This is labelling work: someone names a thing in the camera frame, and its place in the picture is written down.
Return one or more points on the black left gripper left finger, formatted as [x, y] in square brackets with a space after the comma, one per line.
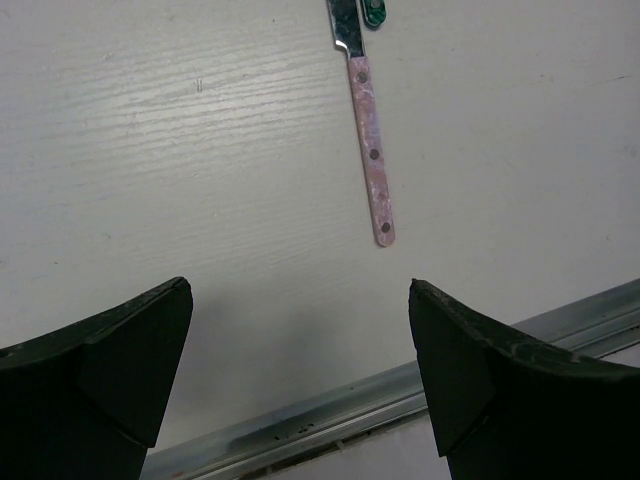
[87, 401]

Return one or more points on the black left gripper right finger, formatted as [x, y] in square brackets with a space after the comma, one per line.
[506, 405]

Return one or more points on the knife with green handle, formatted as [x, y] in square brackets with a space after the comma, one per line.
[374, 13]

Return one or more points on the knife with pink handle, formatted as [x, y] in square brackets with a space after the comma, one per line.
[346, 26]

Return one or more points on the aluminium table frame rail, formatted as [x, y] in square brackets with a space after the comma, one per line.
[597, 326]

